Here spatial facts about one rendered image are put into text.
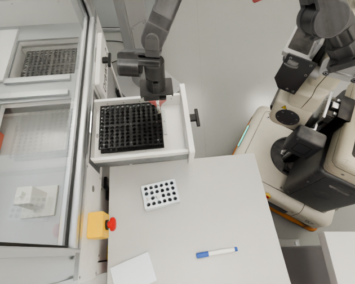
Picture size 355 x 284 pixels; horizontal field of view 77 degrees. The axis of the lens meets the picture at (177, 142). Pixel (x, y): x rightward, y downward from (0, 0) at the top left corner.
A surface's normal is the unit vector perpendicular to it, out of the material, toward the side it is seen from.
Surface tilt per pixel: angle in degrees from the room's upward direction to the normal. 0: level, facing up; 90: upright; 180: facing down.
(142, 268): 0
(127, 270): 0
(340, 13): 59
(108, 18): 90
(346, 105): 0
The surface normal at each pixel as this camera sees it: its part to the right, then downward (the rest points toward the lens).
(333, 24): -0.04, 0.55
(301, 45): 0.01, -0.44
